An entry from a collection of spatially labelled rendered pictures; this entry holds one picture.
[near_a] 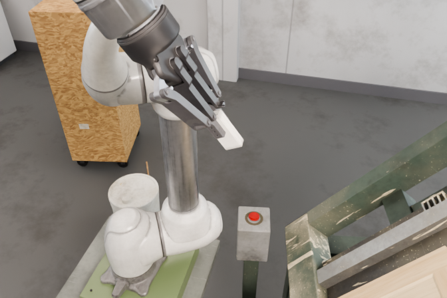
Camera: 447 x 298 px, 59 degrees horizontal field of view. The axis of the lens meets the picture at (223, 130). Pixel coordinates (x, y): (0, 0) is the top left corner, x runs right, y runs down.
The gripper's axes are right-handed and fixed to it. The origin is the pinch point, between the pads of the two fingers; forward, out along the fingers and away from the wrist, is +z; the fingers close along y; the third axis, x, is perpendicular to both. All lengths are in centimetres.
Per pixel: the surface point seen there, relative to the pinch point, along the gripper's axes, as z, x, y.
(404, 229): 75, -9, 26
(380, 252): 78, -1, 21
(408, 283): 77, -9, 12
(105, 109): 65, 175, 130
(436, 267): 75, -16, 15
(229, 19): 108, 140, 288
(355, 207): 86, 9, 43
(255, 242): 80, 43, 29
